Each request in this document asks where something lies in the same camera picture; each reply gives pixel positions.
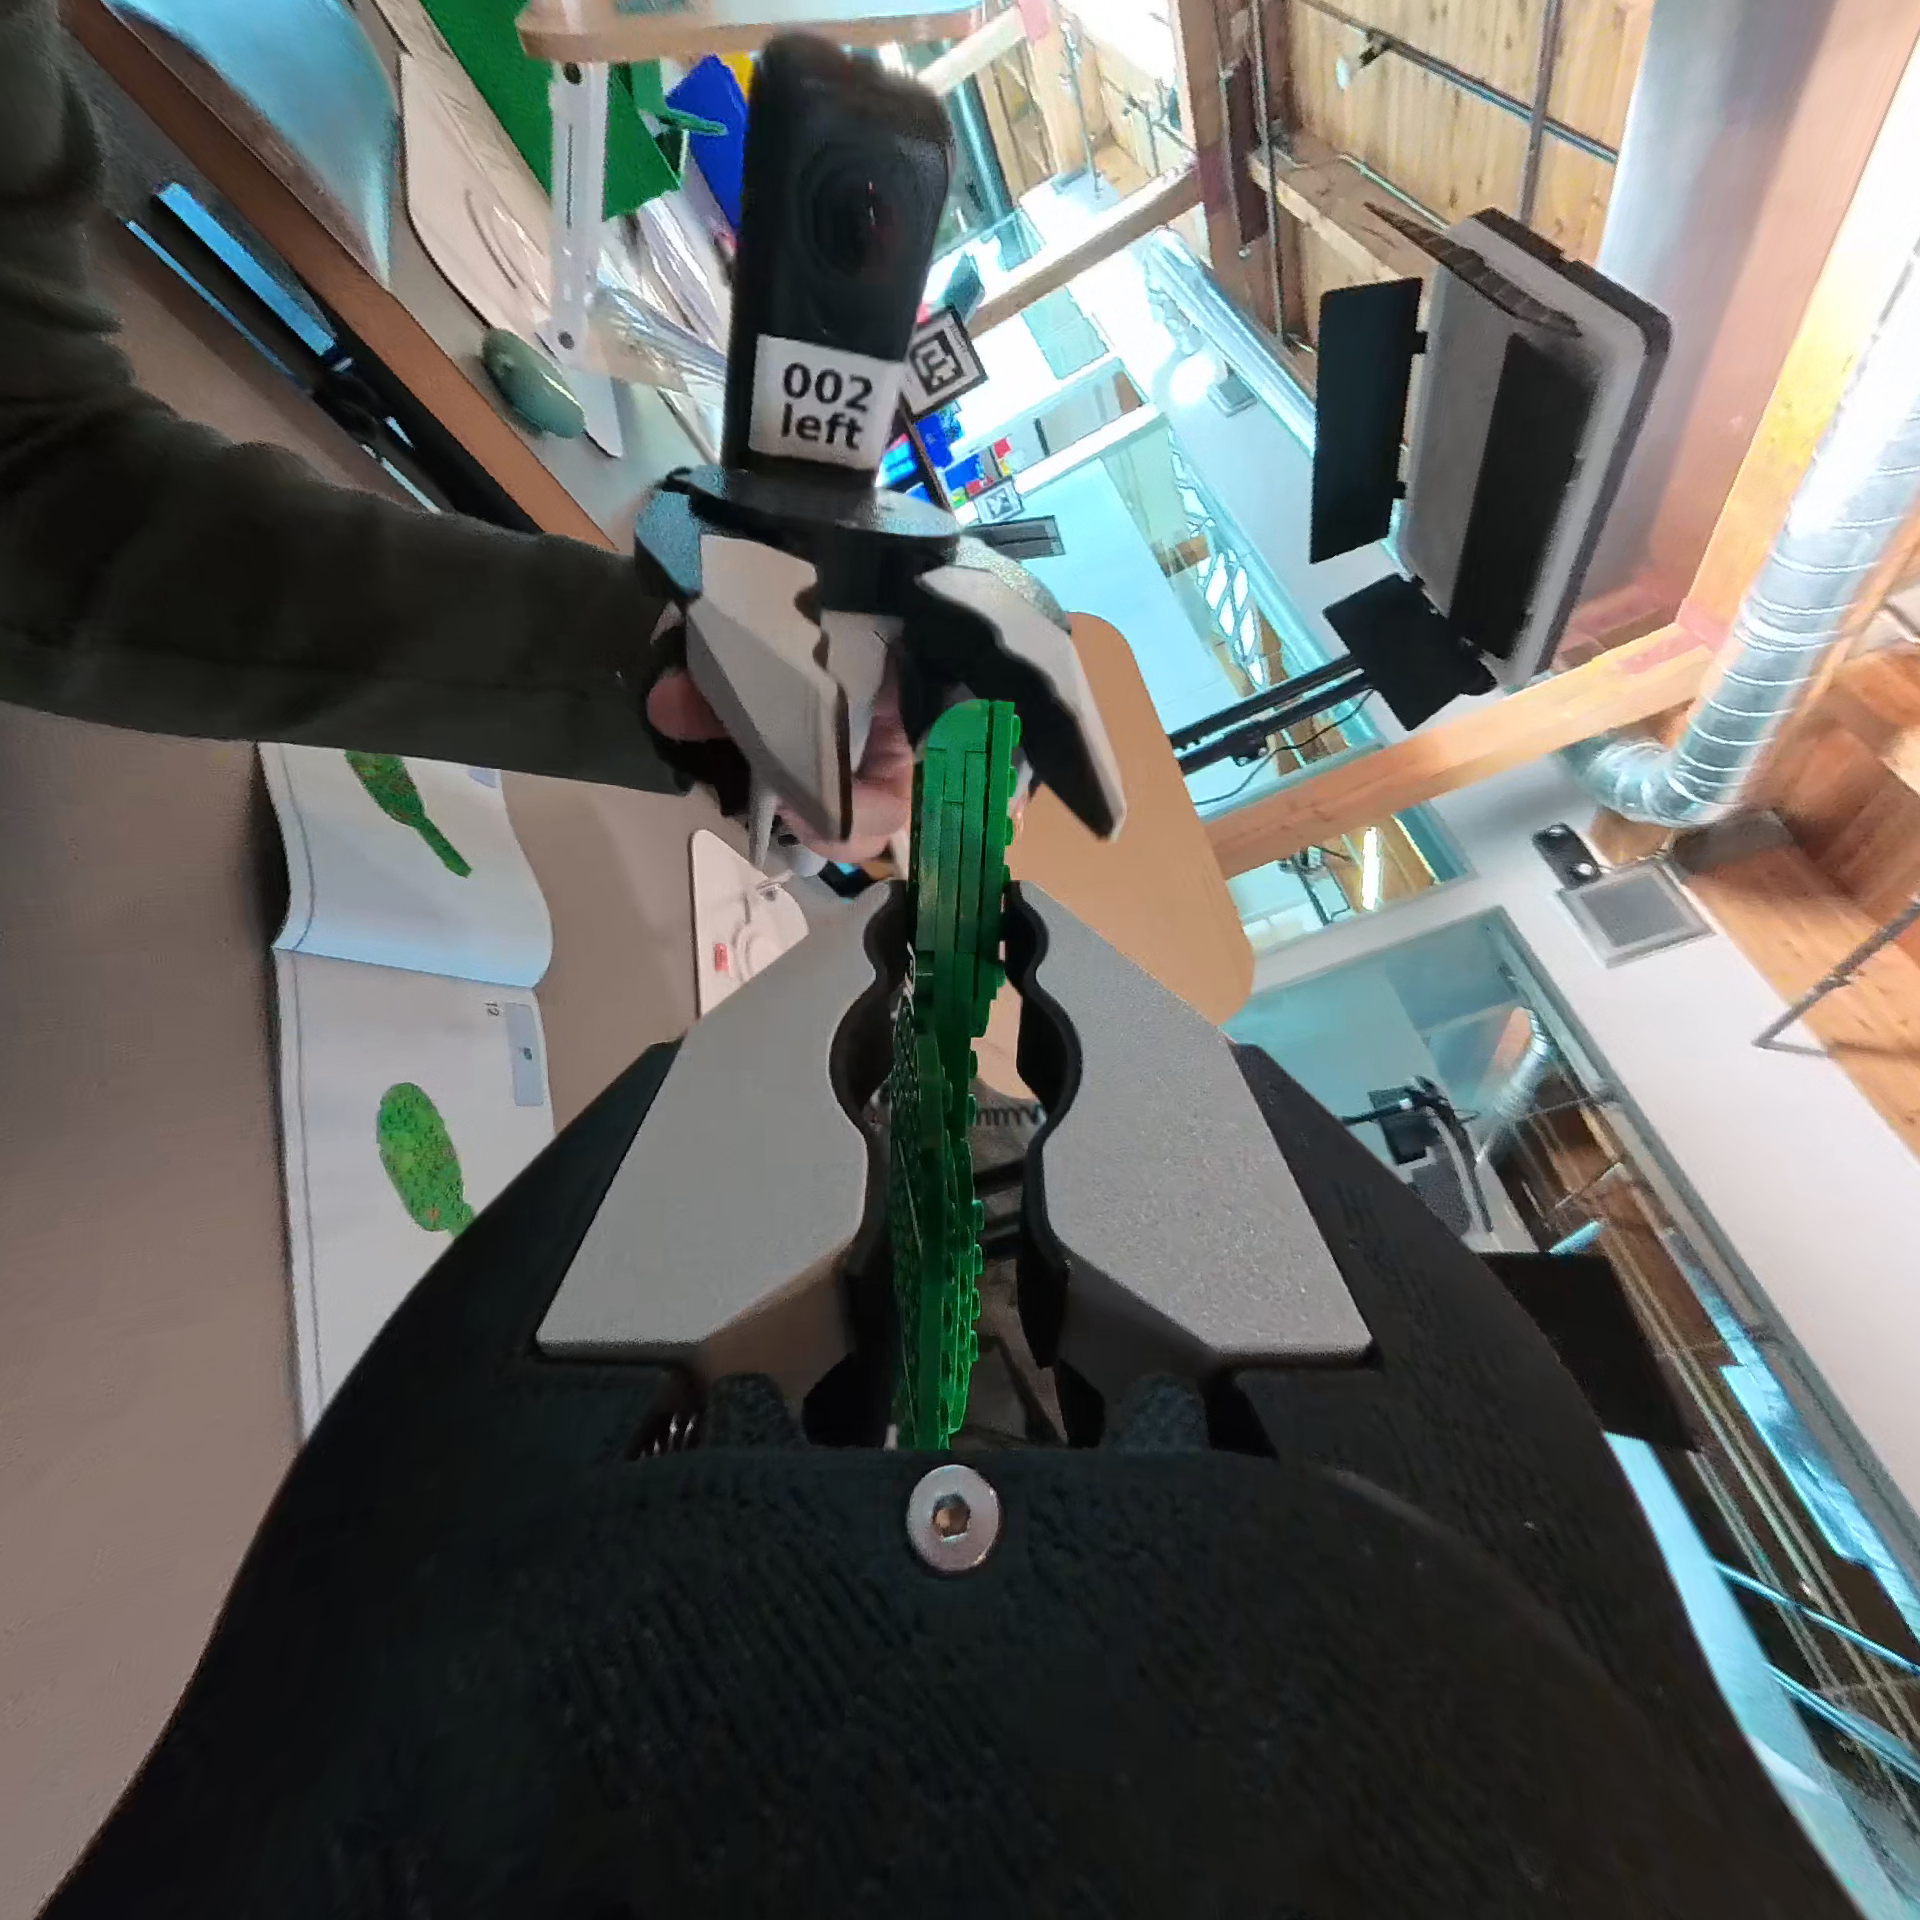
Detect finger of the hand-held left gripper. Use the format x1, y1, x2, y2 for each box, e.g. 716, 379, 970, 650
683, 532, 858, 855
900, 567, 1132, 847

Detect grey green oval object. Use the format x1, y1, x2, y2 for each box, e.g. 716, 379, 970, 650
481, 329, 588, 441

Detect white instruction booklet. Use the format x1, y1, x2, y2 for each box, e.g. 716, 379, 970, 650
255, 740, 557, 1442

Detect large tan wooden board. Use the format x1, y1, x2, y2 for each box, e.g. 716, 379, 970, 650
1024, 611, 1256, 1026

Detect person's left hand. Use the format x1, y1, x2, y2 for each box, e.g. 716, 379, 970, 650
646, 670, 922, 874

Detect black square panel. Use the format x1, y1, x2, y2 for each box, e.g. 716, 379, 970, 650
1480, 1246, 1698, 1453

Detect black white marker board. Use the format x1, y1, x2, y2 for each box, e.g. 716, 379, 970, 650
900, 311, 986, 419

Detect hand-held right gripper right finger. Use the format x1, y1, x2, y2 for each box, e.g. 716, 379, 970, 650
998, 882, 1375, 1442

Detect person's left forearm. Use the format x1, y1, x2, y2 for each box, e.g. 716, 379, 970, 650
0, 0, 707, 796

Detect white plastic strip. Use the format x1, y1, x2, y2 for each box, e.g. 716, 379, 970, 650
546, 58, 625, 455

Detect silver air duct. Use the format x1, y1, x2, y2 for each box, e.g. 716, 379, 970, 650
1577, 326, 1920, 829

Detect white wall vent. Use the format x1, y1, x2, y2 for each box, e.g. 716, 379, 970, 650
1564, 863, 1713, 966

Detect green brick leaf build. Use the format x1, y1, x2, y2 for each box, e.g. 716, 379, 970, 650
884, 698, 1032, 1453

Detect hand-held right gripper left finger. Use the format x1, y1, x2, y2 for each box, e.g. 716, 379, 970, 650
538, 882, 905, 1442

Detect grey desk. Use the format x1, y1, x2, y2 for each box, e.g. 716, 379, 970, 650
0, 152, 905, 1920

